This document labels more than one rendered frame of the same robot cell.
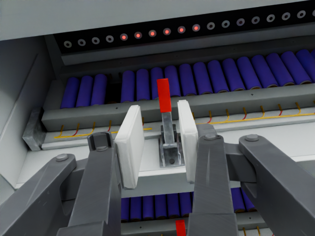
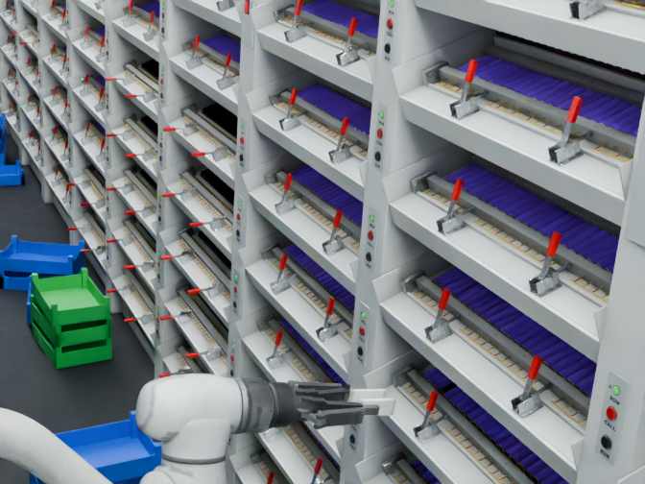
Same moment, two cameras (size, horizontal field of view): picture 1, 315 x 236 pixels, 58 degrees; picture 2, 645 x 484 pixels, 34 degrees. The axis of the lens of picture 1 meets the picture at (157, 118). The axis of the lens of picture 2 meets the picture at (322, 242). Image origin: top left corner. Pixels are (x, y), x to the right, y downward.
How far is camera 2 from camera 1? 1.71 m
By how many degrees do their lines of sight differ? 56
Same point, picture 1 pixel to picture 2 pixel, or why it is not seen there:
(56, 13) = (406, 335)
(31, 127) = (398, 373)
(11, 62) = not seen: hidden behind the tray
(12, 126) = (390, 366)
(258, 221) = not seen: outside the picture
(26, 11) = (398, 326)
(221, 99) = (467, 429)
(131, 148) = (354, 395)
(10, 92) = (401, 349)
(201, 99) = (462, 422)
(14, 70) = not seen: hidden behind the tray
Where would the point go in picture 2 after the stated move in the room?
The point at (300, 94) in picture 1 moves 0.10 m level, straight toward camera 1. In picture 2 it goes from (492, 456) to (434, 452)
